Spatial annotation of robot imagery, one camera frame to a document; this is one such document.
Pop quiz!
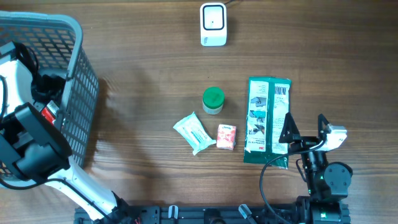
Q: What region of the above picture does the green lid jar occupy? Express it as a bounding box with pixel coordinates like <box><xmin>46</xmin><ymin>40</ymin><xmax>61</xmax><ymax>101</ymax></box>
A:
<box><xmin>202</xmin><ymin>86</ymin><xmax>225</xmax><ymax>114</ymax></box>

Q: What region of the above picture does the grey plastic shopping basket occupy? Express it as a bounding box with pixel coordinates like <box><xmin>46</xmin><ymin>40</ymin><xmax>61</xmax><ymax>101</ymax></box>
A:
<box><xmin>1</xmin><ymin>11</ymin><xmax>99</xmax><ymax>166</ymax></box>

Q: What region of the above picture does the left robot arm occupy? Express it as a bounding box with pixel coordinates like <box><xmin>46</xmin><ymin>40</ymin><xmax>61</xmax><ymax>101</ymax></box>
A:
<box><xmin>1</xmin><ymin>103</ymin><xmax>133</xmax><ymax>223</ymax></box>

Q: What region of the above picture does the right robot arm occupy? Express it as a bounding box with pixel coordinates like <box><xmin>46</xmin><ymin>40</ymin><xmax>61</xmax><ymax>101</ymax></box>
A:
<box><xmin>279</xmin><ymin>113</ymin><xmax>353</xmax><ymax>224</ymax></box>

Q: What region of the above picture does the light green wet wipes pack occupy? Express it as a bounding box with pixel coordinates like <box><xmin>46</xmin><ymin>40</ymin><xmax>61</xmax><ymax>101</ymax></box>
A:
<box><xmin>173</xmin><ymin>112</ymin><xmax>216</xmax><ymax>156</ymax></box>

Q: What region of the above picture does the green 3M gloves bag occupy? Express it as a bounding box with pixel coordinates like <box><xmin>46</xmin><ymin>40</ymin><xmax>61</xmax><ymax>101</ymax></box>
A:
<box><xmin>243</xmin><ymin>77</ymin><xmax>292</xmax><ymax>164</ymax></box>

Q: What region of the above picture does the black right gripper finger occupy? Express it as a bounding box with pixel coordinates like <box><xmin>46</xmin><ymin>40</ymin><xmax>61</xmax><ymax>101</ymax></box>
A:
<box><xmin>279</xmin><ymin>112</ymin><xmax>300</xmax><ymax>144</ymax></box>
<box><xmin>318</xmin><ymin>114</ymin><xmax>329</xmax><ymax>140</ymax></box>

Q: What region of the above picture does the small red packet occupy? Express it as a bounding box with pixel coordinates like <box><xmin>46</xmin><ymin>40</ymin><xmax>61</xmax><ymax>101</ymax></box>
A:
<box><xmin>40</xmin><ymin>100</ymin><xmax>59</xmax><ymax>124</ymax></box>

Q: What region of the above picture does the white barcode scanner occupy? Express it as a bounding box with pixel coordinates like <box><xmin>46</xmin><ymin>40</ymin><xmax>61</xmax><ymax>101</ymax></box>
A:
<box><xmin>200</xmin><ymin>2</ymin><xmax>228</xmax><ymax>47</ymax></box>

